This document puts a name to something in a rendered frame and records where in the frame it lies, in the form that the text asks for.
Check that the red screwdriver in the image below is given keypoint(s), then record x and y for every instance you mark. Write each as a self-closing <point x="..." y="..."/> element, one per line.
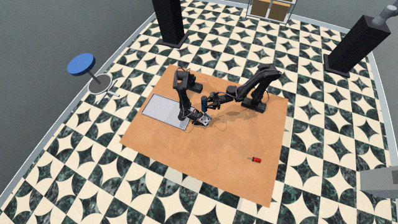
<point x="256" y="160"/>

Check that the blue electric screwdriver barrel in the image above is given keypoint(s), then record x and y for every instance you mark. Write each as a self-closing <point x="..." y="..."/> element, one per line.
<point x="203" y="104"/>

